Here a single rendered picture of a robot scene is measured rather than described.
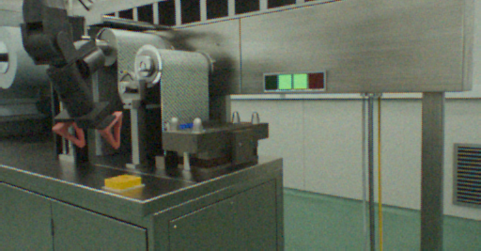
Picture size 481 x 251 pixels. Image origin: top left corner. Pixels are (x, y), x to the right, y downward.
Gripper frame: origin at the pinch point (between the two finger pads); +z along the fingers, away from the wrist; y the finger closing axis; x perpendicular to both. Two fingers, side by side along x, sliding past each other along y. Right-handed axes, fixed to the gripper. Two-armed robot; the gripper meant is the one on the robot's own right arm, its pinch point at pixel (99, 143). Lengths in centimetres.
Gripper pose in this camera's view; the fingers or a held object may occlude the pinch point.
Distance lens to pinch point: 89.4
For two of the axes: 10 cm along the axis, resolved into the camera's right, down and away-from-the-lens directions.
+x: -2.8, 5.6, -7.8
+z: 1.9, 8.3, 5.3
